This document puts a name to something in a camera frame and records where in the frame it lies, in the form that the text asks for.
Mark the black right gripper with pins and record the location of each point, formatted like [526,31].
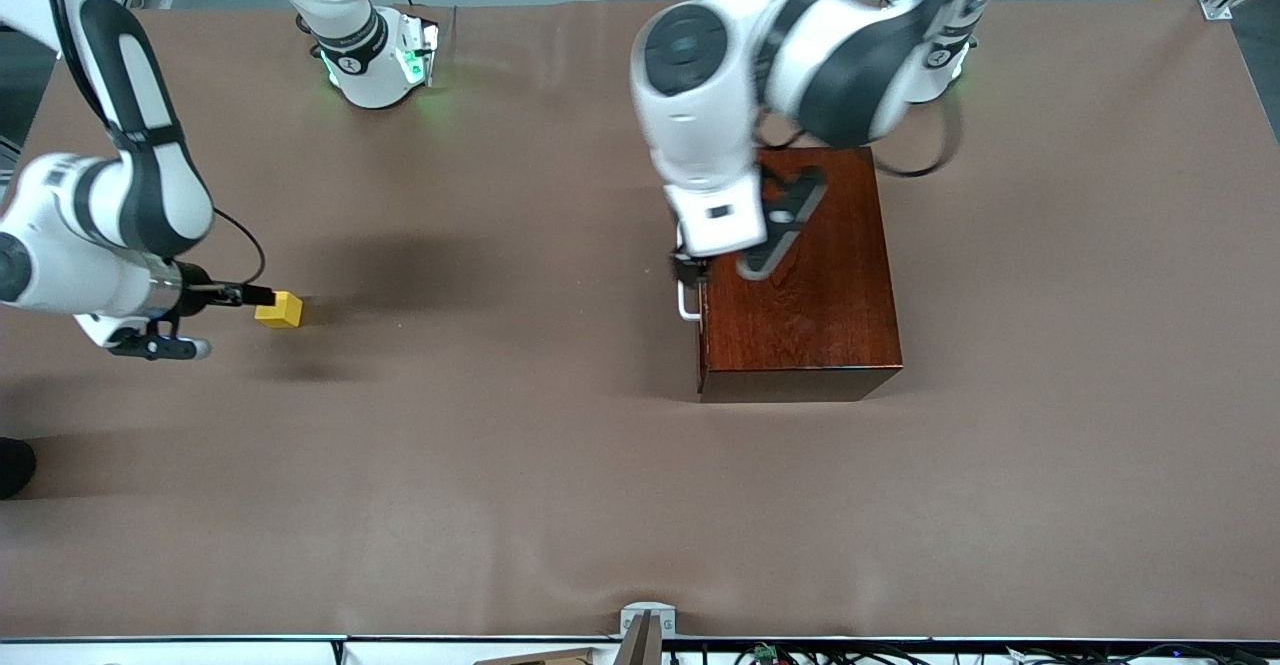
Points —
[203,294]

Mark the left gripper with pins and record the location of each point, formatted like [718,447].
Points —
[688,269]

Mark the yellow cube block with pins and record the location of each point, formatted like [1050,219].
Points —
[280,310]

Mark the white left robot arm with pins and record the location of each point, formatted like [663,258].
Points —
[760,55]

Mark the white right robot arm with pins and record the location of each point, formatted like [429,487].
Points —
[120,215]

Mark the dark wooden drawer cabinet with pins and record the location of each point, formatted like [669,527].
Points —
[830,325]

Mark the brown table cover cloth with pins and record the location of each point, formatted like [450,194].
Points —
[500,465]

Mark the black rounded object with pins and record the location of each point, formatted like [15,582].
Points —
[14,465]

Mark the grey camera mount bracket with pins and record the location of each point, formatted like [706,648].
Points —
[647,625]

